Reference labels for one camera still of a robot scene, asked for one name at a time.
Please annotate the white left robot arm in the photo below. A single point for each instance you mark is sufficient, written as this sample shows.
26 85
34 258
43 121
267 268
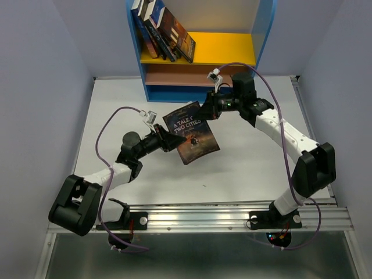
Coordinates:
77 204

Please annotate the aluminium rail frame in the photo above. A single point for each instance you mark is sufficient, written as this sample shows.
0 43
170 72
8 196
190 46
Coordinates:
197 221

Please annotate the Three Days to See book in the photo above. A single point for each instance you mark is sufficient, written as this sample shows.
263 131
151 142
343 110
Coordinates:
150 16

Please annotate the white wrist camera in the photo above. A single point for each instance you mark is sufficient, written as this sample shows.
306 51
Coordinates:
215 77
148 117

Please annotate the Jane Eyre blue book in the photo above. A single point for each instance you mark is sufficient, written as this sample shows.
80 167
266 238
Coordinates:
148 42

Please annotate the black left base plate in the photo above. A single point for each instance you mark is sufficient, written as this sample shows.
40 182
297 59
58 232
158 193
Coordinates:
136 221

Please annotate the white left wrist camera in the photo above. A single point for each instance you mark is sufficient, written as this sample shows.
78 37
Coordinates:
148 117

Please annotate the Animal Farm book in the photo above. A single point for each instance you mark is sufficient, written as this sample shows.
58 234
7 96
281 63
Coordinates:
158 14

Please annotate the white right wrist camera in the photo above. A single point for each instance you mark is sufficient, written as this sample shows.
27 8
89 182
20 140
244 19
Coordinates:
215 77

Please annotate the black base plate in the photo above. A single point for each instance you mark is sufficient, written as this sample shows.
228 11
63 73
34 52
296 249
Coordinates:
269 220
136 221

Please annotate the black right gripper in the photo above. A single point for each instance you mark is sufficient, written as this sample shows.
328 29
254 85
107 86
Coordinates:
208 110

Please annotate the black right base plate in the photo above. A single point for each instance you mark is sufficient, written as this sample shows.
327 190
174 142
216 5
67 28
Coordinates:
269 220

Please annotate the Kate DiCamillo dark book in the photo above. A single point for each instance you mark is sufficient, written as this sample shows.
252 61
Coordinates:
176 35

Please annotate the blue bookshelf with coloured shelves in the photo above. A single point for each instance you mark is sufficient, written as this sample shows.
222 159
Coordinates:
225 32

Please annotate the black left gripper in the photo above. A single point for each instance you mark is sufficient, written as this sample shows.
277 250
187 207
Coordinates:
167 141

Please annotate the dark purple cover book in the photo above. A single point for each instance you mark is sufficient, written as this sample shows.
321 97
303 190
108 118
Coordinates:
200 140

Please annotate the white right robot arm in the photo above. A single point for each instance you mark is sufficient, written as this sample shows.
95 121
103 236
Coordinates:
314 163

